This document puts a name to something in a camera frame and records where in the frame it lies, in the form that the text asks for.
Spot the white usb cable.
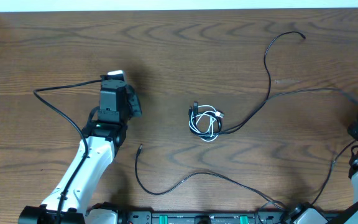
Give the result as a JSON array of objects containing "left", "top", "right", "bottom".
[{"left": 190, "top": 105, "right": 225, "bottom": 142}]

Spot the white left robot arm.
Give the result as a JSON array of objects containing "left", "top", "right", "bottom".
[{"left": 18, "top": 76, "right": 142, "bottom": 223}]

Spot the black left camera cable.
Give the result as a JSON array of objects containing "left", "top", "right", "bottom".
[{"left": 32, "top": 79, "right": 104, "bottom": 224}]

